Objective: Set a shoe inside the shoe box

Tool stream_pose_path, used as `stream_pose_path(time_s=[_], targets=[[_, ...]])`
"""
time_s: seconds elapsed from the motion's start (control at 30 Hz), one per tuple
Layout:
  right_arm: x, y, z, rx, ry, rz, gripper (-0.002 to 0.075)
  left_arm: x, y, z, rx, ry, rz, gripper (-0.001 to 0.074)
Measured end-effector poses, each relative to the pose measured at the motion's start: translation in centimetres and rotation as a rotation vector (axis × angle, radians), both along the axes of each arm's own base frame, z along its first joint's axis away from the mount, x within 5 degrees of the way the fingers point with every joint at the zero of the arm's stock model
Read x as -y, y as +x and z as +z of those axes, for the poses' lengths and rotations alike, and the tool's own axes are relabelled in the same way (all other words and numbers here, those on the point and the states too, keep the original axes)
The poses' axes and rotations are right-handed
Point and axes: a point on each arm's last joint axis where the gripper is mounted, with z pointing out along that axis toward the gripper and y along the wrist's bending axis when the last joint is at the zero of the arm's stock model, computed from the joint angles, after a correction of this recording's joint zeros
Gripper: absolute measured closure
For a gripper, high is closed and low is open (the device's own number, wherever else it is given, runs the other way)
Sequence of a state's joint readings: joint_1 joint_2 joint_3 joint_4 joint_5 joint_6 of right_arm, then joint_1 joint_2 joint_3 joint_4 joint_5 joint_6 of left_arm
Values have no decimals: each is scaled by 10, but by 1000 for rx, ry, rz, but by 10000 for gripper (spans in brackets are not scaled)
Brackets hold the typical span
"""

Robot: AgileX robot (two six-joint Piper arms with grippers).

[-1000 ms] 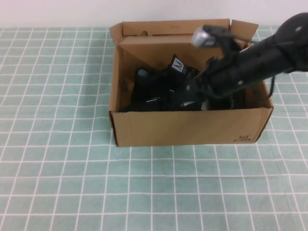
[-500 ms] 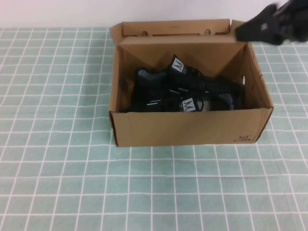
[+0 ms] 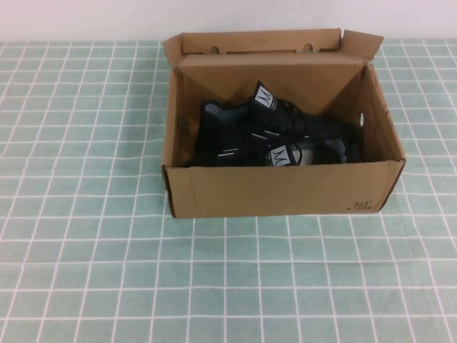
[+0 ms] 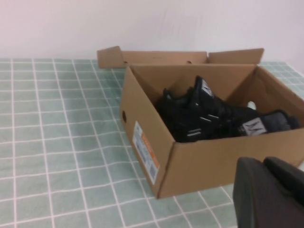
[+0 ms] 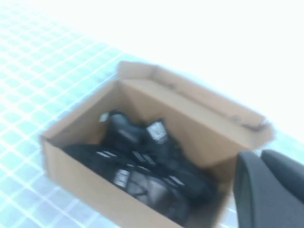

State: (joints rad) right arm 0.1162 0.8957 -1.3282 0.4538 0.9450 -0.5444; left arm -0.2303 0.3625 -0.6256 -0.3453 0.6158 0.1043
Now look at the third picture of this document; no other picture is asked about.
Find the black sneaker with white stripes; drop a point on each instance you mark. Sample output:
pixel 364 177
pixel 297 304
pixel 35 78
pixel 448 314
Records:
pixel 266 98
pixel 282 155

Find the green white checked tablecloth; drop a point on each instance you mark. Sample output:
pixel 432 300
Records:
pixel 89 178

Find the brown cardboard shoe box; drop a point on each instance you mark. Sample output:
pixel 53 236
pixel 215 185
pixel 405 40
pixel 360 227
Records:
pixel 267 193

